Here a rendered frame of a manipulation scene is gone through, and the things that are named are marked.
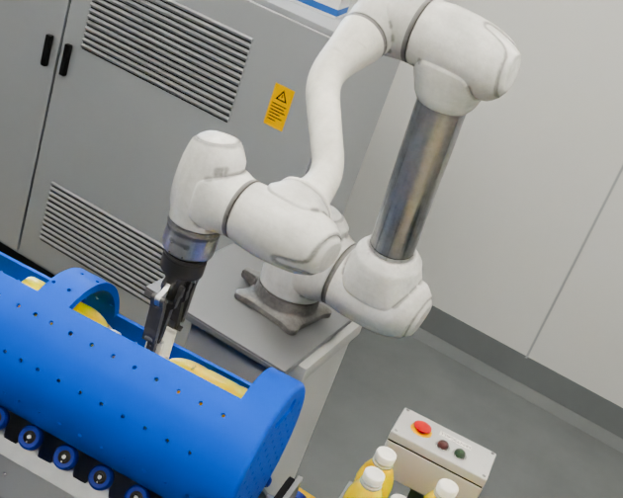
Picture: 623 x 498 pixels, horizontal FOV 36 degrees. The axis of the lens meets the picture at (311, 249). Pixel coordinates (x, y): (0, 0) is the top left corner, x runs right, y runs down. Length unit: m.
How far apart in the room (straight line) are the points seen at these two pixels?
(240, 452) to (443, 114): 0.74
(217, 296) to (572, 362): 2.51
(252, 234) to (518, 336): 3.12
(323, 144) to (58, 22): 2.21
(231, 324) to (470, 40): 0.83
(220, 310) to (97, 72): 1.60
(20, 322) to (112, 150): 1.97
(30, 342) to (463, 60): 0.90
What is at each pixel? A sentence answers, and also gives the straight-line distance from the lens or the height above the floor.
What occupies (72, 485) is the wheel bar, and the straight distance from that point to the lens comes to 1.79.
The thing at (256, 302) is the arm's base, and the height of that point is 1.04.
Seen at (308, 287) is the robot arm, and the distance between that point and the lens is 2.15.
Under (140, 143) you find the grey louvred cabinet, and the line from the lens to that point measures 3.52.
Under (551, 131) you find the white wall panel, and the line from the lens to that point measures 4.19.
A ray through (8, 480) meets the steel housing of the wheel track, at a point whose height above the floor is 0.87.
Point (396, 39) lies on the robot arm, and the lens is 1.82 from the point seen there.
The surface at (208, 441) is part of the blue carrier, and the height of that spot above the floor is 1.16.
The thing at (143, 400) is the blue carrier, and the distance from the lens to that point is 1.60.
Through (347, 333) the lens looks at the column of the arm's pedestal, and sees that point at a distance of 2.31.
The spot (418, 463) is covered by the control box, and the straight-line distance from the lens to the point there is 1.89.
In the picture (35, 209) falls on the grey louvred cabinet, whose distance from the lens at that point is 3.92.
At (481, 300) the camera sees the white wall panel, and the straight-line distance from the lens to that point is 4.47.
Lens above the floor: 2.13
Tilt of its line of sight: 25 degrees down
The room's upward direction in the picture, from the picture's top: 20 degrees clockwise
